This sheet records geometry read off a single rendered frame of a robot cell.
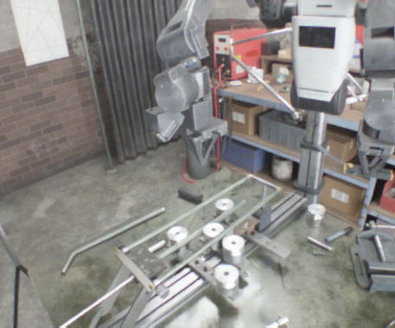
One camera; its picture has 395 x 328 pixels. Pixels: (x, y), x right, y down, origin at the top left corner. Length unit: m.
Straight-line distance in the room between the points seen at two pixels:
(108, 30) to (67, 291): 2.46
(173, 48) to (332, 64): 0.77
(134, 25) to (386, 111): 2.74
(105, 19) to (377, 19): 2.57
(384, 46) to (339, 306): 0.53
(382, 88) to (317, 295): 0.46
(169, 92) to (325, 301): 0.55
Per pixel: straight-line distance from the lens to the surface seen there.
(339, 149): 2.07
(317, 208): 0.91
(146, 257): 0.60
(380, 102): 0.52
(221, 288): 0.65
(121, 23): 3.01
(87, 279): 0.83
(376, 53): 0.57
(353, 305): 0.76
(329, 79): 1.23
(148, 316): 0.69
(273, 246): 0.78
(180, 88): 0.49
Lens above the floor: 1.47
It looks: 29 degrees down
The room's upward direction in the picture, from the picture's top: 5 degrees counter-clockwise
